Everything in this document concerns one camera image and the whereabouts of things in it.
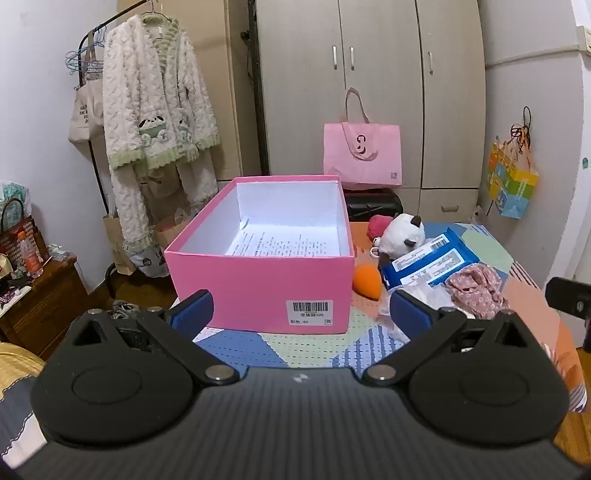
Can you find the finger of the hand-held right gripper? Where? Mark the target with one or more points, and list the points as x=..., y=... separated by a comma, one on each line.
x=565, y=295

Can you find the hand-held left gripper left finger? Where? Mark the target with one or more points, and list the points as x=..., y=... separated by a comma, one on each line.
x=196, y=309

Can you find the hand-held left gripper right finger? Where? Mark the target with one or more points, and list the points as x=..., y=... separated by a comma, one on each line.
x=408, y=314

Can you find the clear plastic bag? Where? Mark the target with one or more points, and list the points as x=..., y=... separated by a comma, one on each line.
x=420, y=290

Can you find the blue wet wipes packet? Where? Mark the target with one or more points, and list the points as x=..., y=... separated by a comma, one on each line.
x=429, y=263

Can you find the orange makeup sponge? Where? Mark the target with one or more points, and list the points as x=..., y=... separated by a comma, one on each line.
x=367, y=277

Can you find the pink cardboard box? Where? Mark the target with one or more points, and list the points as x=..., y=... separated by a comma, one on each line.
x=258, y=281

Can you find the pink floral scrunchie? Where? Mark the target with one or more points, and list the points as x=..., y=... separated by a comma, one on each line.
x=475, y=286

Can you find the white plush dog brown ears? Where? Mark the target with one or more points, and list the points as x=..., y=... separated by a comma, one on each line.
x=401, y=235

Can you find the pink fluffy pompom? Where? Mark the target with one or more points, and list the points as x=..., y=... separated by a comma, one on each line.
x=378, y=224

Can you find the white printed shopping bag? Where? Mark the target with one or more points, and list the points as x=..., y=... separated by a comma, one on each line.
x=147, y=263

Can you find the grey patterned shoe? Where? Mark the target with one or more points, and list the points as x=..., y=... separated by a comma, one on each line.
x=122, y=308

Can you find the brown paper bag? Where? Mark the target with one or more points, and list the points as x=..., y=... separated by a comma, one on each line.
x=171, y=230
x=115, y=244

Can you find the printed paper sheet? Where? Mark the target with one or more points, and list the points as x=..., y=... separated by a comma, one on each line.
x=277, y=244

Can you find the patchwork blanket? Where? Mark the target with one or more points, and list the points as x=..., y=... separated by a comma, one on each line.
x=300, y=350

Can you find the black suitcase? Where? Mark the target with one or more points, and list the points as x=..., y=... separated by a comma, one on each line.
x=369, y=205

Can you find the colourful paper gift bag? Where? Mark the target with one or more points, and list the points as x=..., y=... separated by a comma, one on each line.
x=510, y=182

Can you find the wooden nightstand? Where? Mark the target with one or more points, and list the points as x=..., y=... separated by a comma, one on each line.
x=41, y=304

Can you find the black clothes rack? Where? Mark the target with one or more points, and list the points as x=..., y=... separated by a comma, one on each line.
x=95, y=175

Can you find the pink tote bag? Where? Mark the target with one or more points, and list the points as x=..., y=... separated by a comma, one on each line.
x=360, y=152

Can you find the orange drink bottle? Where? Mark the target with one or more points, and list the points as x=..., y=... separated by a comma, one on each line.
x=30, y=254

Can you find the yellow grey bed quilt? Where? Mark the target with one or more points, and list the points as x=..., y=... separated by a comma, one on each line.
x=18, y=369

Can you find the woven basket bag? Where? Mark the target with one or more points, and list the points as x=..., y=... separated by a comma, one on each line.
x=18, y=235

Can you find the cream fleece robe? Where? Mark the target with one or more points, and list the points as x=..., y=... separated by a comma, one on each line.
x=152, y=115

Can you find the white green plastic packet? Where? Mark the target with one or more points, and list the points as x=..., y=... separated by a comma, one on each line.
x=11, y=191

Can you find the beige three-door wardrobe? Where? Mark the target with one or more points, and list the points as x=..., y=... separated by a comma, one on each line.
x=383, y=92

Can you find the canvas tote bag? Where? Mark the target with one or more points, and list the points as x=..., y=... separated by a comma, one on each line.
x=85, y=110

